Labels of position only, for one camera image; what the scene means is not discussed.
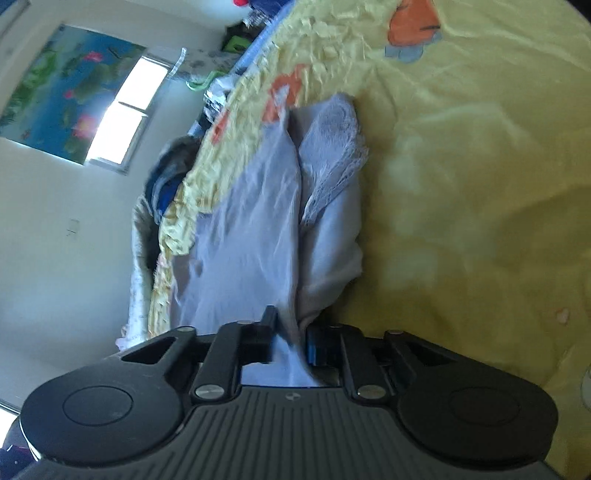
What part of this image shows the light lavender lace garment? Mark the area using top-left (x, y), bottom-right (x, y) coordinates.
top-left (170, 93), bottom-right (368, 387)

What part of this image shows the green plastic hanger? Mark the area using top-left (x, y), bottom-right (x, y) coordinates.
top-left (185, 70), bottom-right (226, 91)

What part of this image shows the grey patterned hanging cloth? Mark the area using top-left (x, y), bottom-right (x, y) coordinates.
top-left (169, 48), bottom-right (240, 84)

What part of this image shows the bright window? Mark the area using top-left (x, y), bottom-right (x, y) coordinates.
top-left (85, 56), bottom-right (169, 172)

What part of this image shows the wall light switch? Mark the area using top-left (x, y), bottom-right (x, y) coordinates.
top-left (66, 219), bottom-right (80, 236)

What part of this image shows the black white patterned cloth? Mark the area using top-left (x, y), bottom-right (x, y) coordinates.
top-left (204, 74), bottom-right (240, 124)

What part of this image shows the red and black jacket pile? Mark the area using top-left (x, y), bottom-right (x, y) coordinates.
top-left (232, 0), bottom-right (290, 16)

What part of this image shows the dark folded clothes pile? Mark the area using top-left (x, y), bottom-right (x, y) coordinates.
top-left (133, 135), bottom-right (201, 273)

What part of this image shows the lotus flower wall poster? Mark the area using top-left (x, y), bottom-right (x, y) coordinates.
top-left (1, 24), bottom-right (145, 164)

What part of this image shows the light blue knit blanket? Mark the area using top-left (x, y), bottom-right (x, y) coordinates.
top-left (230, 1), bottom-right (296, 75)

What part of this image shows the yellow floral quilt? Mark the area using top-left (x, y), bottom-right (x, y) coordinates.
top-left (148, 1), bottom-right (590, 479)

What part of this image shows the white printed quilt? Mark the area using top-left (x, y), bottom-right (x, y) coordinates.
top-left (116, 195), bottom-right (160, 351)

